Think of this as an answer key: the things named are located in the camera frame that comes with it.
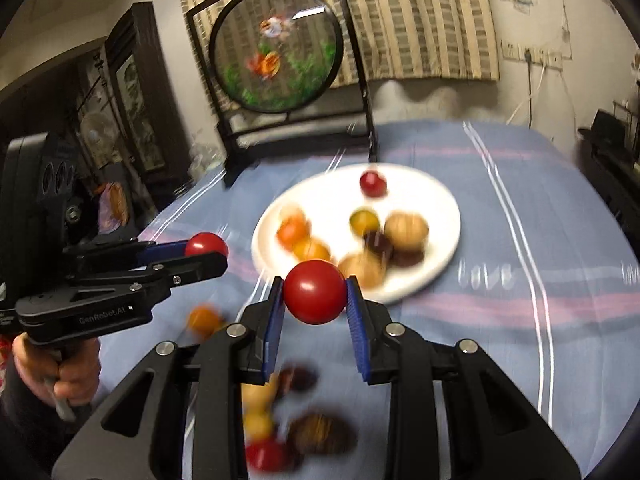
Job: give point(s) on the round goldfish screen ornament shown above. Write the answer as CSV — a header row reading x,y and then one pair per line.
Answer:
x,y
263,62

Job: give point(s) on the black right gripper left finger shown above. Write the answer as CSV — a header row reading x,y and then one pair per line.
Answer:
x,y
176,395

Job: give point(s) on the tan potato-like fruit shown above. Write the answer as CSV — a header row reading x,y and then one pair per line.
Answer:
x,y
406,231

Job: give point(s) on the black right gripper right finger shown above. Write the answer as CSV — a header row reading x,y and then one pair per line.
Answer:
x,y
493,431

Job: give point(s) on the small red tomato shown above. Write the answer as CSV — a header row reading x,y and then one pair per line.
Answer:
x,y
205,242

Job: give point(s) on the brown-orange round fruit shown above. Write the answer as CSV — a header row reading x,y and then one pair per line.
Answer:
x,y
311,249

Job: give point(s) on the orange tangerine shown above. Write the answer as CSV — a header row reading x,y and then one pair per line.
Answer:
x,y
292,230
204,320

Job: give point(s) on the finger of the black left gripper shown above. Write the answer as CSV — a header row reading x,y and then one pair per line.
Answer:
x,y
153,282
165,252

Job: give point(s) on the dark plum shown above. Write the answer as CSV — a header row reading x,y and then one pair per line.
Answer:
x,y
318,433

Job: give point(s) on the white desk fan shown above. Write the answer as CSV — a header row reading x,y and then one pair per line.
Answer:
x,y
99,135

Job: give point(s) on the dark framed picture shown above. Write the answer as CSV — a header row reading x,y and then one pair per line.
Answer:
x,y
146,105

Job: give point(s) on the tan pear-like fruit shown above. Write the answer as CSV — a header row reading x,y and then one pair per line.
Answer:
x,y
367,268

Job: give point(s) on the person's left hand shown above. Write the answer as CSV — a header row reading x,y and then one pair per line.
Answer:
x,y
75,379

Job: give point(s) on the yellow-green round fruit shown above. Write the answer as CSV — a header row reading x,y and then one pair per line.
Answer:
x,y
363,221

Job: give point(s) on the blue striped tablecloth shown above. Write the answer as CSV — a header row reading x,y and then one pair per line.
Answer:
x,y
543,277

